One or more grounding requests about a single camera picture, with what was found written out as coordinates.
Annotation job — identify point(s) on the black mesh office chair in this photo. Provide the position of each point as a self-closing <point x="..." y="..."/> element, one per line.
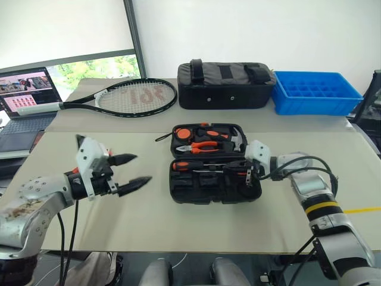
<point x="370" y="113"/>

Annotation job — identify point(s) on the black tennis racket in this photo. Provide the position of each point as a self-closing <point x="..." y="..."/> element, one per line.
<point x="134" y="96"/>

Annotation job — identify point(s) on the blue plastic divider crate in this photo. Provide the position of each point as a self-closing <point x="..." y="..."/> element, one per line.
<point x="312" y="104"/>

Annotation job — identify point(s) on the grey window frame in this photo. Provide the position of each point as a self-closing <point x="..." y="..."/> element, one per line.
<point x="135" y="38"/>

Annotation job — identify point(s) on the long orange black screwdriver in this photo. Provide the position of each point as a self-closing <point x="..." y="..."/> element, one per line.
<point x="183" y="165"/>

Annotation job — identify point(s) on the open grey laptop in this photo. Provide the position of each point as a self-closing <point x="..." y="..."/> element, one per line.
<point x="26" y="89"/>

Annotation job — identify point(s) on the thin silver shaft screwdriver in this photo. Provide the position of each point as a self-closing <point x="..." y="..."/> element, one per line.
<point x="208" y="171"/>

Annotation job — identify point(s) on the small white block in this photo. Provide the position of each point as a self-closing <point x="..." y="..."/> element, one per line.
<point x="264" y="278"/>

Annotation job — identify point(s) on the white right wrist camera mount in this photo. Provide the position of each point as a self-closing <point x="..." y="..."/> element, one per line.
<point x="258" y="152"/>

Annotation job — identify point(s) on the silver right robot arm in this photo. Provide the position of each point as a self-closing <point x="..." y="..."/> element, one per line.
<point x="321" y="190"/>

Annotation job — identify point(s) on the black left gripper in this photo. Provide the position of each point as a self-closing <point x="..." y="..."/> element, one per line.
<point x="102" y="184"/>

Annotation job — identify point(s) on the white roller blind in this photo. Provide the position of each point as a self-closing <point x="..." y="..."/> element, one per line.
<point x="59" y="26"/>

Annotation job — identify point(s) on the orange black tape measure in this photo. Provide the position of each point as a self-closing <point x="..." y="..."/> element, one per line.
<point x="182" y="134"/>

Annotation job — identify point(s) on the person's beige trouser leg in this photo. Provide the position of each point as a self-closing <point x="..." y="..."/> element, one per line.
<point x="89" y="269"/>

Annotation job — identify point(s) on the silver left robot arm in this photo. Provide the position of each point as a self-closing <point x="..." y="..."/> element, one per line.
<point x="35" y="190"/>

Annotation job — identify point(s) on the black plastic tool case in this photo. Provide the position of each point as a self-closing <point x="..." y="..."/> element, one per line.
<point x="208" y="190"/>

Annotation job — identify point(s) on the silver head claw hammer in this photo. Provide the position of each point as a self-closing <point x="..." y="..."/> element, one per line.
<point x="237" y="140"/>

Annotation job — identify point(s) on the black grey fabric bag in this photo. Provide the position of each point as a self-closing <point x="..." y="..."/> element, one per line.
<point x="223" y="92"/>

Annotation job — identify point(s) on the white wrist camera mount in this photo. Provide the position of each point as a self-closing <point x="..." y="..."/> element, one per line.
<point x="258" y="152"/>
<point x="87" y="152"/>

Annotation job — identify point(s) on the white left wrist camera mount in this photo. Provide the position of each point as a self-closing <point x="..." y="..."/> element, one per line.
<point x="87" y="152"/>

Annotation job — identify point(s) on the grey rounded shape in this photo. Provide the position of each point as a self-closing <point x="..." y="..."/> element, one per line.
<point x="156" y="272"/>
<point x="229" y="272"/>

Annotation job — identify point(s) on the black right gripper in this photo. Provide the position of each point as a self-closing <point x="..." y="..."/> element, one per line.
<point x="255" y="172"/>

